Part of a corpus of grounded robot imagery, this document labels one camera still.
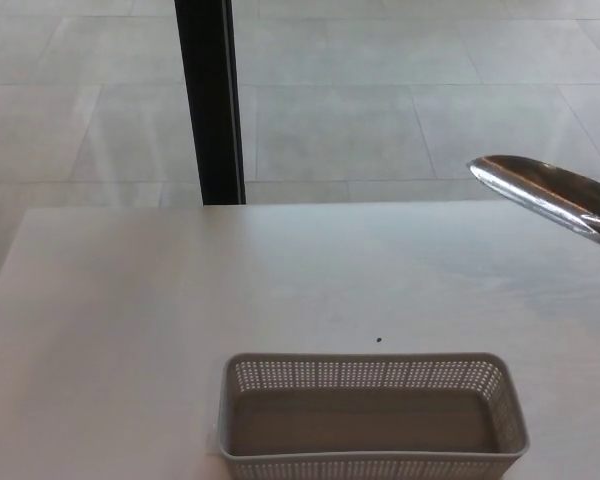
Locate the grey perforated plastic basket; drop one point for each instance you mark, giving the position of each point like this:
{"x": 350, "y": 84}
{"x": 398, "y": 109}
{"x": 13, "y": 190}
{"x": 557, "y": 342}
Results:
{"x": 360, "y": 422}

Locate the black vertical post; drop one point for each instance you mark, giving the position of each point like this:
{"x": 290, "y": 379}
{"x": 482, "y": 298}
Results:
{"x": 205, "y": 100}

